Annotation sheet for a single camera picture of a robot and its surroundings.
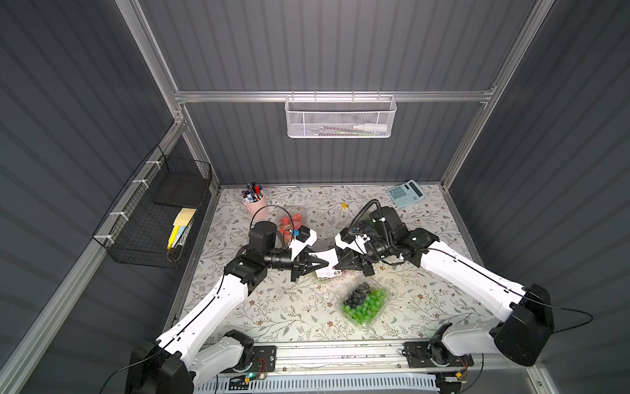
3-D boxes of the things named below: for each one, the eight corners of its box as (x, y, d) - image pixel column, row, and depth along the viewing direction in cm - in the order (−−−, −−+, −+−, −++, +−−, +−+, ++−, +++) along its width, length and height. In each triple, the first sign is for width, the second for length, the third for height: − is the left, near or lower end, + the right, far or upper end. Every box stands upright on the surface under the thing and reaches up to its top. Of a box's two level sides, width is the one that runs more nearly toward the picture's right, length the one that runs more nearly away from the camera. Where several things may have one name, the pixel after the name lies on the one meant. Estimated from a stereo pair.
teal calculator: (400, 208, 114) (402, 203, 111) (387, 192, 121) (388, 186, 118) (425, 199, 117) (427, 194, 115) (410, 184, 124) (412, 178, 121)
